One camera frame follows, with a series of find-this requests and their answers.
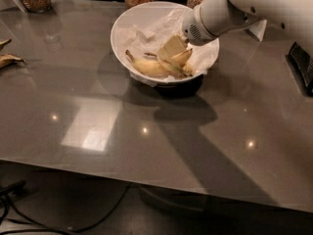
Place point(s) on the white angled stand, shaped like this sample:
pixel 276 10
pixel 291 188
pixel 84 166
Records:
pixel 257 30

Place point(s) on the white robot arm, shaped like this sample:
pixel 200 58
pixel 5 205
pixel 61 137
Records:
pixel 295 17

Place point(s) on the banana peel tip left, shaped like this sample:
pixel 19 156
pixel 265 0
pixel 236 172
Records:
pixel 4 43

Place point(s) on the white stand top left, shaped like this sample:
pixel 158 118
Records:
pixel 9 4

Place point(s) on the white bowl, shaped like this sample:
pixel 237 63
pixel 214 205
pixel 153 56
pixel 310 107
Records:
pixel 130 20

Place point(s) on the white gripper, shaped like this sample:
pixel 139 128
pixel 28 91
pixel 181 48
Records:
pixel 192 28

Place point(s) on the white paper liner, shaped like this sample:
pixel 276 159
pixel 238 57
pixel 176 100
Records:
pixel 143 36

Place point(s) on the banana peel lower left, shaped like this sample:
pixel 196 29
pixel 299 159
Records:
pixel 8 59

